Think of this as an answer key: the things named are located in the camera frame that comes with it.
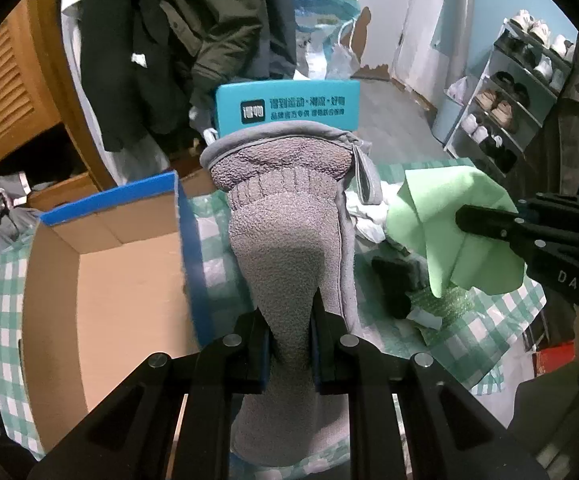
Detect wooden louvered wardrobe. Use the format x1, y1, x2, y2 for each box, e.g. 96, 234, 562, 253
0, 0, 116, 210

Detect green scouring pad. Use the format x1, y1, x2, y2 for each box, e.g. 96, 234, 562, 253
409, 286, 474, 329

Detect blue clear plastic bag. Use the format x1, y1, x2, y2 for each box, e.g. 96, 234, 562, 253
294, 0, 361, 80

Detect teal printed box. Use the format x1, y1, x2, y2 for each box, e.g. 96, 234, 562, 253
216, 79, 360, 138

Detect black sock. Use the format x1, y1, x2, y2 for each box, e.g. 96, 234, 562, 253
372, 255, 429, 320

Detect light green cloth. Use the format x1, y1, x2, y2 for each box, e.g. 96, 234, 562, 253
385, 166, 525, 298

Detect white bag under teal box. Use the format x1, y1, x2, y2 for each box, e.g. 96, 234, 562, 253
202, 127, 220, 145

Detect white plastic bag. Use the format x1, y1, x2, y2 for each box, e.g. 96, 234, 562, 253
345, 191, 397, 244

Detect dark hanging jackets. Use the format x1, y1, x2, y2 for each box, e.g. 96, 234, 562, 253
62, 0, 297, 153

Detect shoe rack with shoes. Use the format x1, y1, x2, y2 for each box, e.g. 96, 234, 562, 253
443, 9, 575, 178

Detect green checkered tablecloth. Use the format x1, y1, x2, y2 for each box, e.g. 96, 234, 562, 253
0, 174, 547, 458

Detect blue cardboard box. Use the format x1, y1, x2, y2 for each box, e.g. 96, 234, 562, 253
20, 170, 213, 452

